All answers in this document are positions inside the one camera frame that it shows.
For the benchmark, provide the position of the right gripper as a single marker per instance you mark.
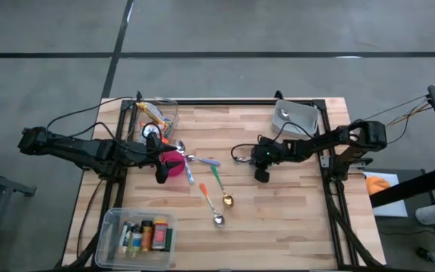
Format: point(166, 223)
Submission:
point(264, 155)

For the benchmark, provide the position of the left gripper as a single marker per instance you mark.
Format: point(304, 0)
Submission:
point(155, 155)

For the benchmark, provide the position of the soy sauce ramen packet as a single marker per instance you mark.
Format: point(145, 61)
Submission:
point(168, 126)

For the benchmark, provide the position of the orange ramen packet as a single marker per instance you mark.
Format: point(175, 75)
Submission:
point(144, 132)

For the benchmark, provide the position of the yellow ramen packet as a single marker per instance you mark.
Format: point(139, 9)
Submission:
point(149, 110)

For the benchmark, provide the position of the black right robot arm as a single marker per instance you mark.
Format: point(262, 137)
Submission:
point(315, 143)

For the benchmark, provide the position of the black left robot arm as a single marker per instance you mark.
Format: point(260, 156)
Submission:
point(89, 151)

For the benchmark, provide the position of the pink plastic bowl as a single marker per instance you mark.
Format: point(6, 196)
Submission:
point(176, 156)

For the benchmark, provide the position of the small clear plastic container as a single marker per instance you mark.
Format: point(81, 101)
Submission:
point(172, 107)

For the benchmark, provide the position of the grey plastic bin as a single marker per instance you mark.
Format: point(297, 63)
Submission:
point(300, 121)

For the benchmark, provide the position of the green pepper tin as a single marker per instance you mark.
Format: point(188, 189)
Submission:
point(169, 238)

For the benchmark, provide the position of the orange cloth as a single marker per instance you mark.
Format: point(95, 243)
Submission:
point(376, 185)

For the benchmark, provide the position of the large clear plastic bin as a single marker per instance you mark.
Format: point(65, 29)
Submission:
point(108, 257)

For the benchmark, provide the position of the white paper sheet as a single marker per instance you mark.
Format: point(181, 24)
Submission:
point(391, 208)

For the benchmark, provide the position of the black diagonal beam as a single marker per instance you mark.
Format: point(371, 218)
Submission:
point(410, 187)

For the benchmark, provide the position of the small black floor object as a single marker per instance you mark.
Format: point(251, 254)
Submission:
point(423, 252)

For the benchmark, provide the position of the black aluminium table frame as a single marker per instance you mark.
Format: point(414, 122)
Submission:
point(221, 102)

